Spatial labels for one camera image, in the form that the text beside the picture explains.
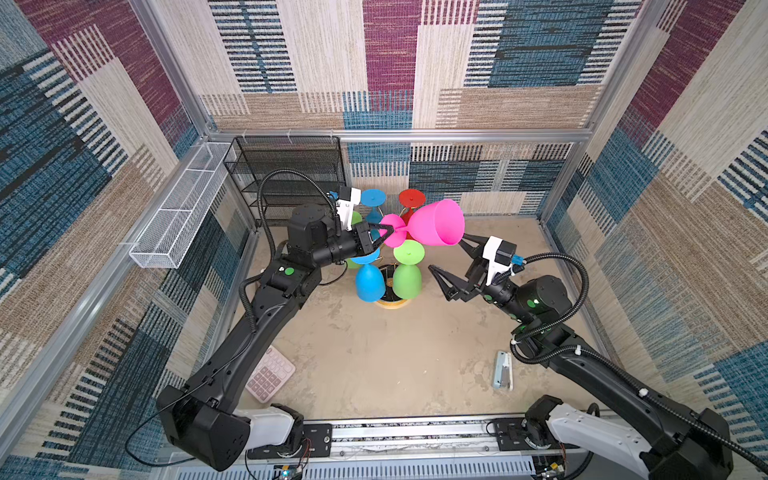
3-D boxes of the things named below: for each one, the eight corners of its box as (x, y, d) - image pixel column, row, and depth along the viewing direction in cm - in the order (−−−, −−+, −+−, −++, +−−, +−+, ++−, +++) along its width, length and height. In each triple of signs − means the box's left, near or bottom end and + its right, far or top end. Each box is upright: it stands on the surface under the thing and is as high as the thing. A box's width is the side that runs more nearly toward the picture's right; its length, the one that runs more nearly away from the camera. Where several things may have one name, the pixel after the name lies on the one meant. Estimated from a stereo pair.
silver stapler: (493, 387, 83) (496, 384, 81) (494, 353, 89) (497, 349, 87) (508, 391, 82) (512, 388, 80) (509, 357, 88) (512, 352, 86)
